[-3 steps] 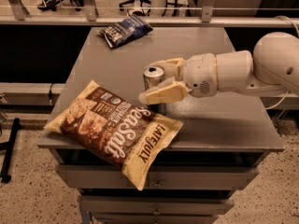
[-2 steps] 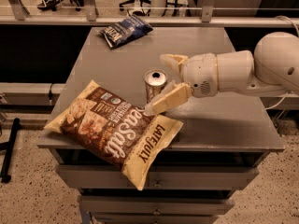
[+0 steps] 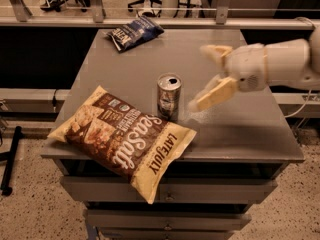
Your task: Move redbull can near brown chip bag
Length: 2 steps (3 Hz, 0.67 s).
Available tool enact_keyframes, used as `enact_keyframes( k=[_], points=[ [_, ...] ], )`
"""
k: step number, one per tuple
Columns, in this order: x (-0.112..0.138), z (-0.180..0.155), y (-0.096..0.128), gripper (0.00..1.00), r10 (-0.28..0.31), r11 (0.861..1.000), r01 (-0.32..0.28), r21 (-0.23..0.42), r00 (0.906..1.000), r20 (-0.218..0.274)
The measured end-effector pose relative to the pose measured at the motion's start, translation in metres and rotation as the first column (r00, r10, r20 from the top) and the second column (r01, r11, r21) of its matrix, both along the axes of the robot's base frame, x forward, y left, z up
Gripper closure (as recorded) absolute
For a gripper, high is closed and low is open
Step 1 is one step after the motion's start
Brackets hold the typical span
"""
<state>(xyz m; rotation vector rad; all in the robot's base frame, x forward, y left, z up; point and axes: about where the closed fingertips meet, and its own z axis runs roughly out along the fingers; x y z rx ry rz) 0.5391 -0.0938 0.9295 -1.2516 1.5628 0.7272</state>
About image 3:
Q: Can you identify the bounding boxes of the black pole on floor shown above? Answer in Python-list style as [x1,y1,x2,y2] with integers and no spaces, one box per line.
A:
[0,126,23,196]

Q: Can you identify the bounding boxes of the grey wall ledge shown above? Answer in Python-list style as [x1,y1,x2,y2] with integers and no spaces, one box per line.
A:
[0,88,69,113]

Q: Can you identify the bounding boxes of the white cable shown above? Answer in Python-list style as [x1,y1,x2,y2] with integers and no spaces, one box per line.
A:
[283,89,314,119]

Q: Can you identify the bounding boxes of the grey drawer cabinet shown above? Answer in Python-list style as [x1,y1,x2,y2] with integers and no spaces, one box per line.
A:
[43,30,303,240]

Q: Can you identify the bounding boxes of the blue chip bag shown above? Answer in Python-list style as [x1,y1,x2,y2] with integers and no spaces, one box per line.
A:
[107,16,164,52]

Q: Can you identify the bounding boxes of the brown Late July chip bag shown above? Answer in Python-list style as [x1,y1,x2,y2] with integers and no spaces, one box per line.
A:
[49,87,196,204]

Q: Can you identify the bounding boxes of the lower grey drawer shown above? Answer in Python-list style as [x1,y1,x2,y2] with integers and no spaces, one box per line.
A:
[85,210,251,231]

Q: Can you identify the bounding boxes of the grey drawer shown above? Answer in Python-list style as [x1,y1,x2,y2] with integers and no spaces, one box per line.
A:
[85,210,251,231]
[61,176,277,204]

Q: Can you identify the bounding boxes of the redbull can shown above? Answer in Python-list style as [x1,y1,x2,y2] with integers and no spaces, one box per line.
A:
[157,73,182,122]

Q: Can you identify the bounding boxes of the upper grey drawer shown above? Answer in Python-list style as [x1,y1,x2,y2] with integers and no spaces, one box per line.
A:
[61,176,277,204]

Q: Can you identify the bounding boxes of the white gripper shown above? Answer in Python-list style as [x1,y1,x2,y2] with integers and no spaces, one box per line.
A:
[188,43,267,112]

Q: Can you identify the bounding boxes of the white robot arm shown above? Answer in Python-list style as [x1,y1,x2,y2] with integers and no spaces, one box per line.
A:
[188,27,320,112]

